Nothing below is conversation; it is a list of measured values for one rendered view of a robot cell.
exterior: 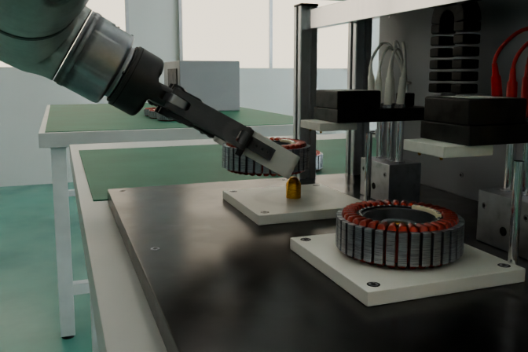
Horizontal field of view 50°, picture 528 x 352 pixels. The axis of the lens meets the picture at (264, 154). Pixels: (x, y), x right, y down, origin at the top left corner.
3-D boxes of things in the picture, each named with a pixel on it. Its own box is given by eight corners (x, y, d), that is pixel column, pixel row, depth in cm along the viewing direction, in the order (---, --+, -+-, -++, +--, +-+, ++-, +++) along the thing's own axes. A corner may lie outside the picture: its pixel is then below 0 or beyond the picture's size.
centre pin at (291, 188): (289, 199, 72) (289, 178, 72) (284, 196, 74) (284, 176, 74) (302, 198, 73) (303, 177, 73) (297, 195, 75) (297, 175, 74)
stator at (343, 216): (376, 280, 44) (378, 233, 43) (315, 240, 54) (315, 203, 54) (491, 263, 48) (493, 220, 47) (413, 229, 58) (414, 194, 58)
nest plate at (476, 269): (367, 307, 42) (368, 291, 42) (289, 249, 56) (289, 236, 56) (525, 282, 47) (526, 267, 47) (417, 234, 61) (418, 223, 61)
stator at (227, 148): (236, 179, 65) (237, 148, 64) (212, 164, 75) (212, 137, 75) (324, 174, 69) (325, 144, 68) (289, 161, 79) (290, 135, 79)
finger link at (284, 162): (250, 128, 65) (252, 129, 64) (298, 156, 67) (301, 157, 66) (237, 151, 65) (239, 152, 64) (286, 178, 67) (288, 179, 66)
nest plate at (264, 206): (258, 225, 64) (258, 214, 64) (222, 198, 78) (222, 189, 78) (373, 214, 69) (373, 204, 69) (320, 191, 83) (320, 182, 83)
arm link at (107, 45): (91, 14, 67) (136, 41, 69) (53, 81, 66) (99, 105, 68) (95, 5, 58) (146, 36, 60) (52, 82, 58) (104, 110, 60)
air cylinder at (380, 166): (387, 205, 74) (389, 163, 74) (359, 193, 81) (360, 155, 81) (419, 202, 76) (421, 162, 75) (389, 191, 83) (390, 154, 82)
